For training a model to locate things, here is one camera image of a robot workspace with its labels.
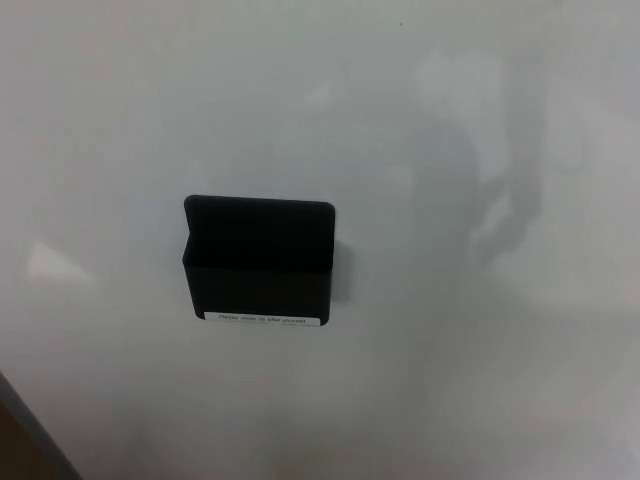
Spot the black magnetic marker holder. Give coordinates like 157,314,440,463
180,194,337,329

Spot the white whiteboard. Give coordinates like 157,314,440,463
0,0,640,480

